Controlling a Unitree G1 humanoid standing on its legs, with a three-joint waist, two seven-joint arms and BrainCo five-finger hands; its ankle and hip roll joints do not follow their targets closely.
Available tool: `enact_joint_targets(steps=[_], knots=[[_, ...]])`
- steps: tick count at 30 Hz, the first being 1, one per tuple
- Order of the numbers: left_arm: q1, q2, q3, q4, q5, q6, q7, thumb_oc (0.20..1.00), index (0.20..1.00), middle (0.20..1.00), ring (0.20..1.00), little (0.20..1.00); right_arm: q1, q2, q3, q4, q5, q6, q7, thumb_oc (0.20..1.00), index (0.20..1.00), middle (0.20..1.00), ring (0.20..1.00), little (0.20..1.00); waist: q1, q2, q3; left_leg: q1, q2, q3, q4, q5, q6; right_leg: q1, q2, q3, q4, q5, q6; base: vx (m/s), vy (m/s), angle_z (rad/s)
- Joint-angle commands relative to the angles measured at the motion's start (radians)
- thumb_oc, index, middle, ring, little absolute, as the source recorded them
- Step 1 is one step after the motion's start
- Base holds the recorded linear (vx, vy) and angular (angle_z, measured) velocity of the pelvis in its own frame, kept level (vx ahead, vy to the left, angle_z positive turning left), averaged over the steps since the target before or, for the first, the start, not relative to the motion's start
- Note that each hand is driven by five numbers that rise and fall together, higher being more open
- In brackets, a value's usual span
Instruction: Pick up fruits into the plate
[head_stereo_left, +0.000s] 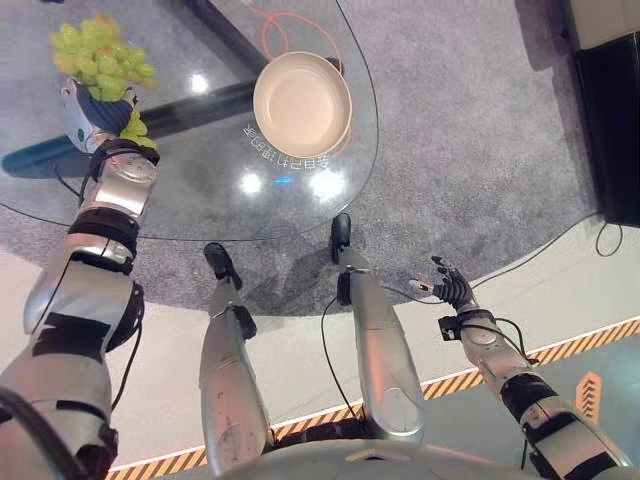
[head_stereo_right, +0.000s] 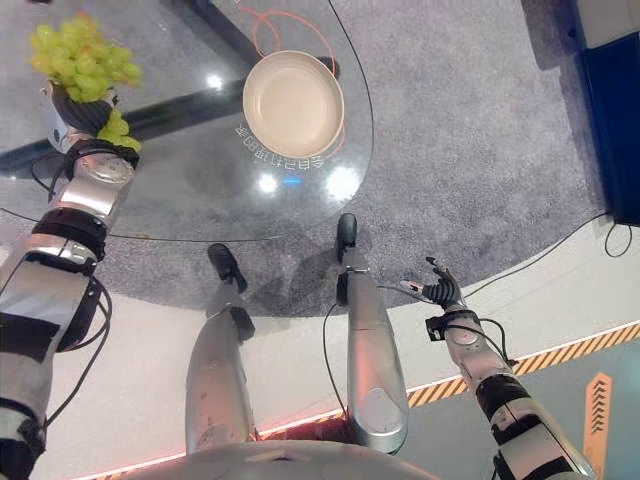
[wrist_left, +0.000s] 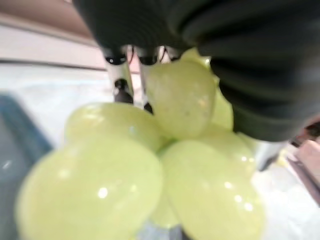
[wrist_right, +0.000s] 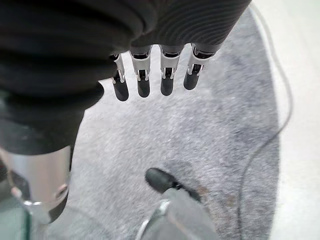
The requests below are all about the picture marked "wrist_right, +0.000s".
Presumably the dark robot foot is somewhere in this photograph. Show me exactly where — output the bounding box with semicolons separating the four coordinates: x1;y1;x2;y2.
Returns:
144;167;204;204

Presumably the grey fuzzy rug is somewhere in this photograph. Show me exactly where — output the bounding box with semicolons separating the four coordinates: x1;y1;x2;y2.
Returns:
47;7;281;240

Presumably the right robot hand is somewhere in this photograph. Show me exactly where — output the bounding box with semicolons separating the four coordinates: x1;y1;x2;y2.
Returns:
0;0;252;225

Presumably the silver robot leg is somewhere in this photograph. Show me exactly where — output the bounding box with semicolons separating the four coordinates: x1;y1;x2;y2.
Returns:
134;189;219;240

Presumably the thin black cable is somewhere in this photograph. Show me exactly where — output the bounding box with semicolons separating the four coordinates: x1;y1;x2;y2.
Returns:
237;4;294;240

